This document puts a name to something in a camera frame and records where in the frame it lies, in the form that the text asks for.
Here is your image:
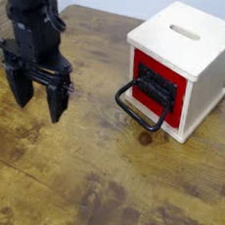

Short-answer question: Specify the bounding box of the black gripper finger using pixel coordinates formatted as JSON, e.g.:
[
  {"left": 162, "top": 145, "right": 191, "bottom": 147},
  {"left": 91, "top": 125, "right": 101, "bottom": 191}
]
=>
[
  {"left": 5, "top": 64, "right": 34, "bottom": 108},
  {"left": 46, "top": 80, "right": 73, "bottom": 123}
]

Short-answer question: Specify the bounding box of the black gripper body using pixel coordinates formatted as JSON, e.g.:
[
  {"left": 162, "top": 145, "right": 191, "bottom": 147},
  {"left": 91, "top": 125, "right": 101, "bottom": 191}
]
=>
[{"left": 0, "top": 12, "right": 71, "bottom": 86}]

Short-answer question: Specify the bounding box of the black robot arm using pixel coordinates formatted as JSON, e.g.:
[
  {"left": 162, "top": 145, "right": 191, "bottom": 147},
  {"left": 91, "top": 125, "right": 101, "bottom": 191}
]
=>
[{"left": 0, "top": 0, "right": 72, "bottom": 123}]

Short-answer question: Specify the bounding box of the red drawer front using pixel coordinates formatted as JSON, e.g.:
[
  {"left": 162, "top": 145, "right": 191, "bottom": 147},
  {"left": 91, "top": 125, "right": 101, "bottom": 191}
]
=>
[{"left": 132, "top": 49, "right": 187, "bottom": 128}]

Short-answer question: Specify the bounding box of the white wooden box cabinet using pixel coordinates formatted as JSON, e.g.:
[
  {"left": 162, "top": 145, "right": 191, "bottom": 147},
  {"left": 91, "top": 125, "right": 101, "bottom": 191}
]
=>
[{"left": 121, "top": 1, "right": 225, "bottom": 144}]

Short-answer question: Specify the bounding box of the black cable loop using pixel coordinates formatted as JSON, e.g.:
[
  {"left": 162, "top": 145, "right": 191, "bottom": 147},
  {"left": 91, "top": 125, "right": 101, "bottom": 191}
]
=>
[{"left": 42, "top": 0, "right": 70, "bottom": 34}]

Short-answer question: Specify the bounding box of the black metal drawer handle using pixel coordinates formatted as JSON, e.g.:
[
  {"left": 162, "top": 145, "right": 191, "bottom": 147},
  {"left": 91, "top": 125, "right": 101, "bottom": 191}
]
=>
[{"left": 115, "top": 63, "right": 177, "bottom": 132}]

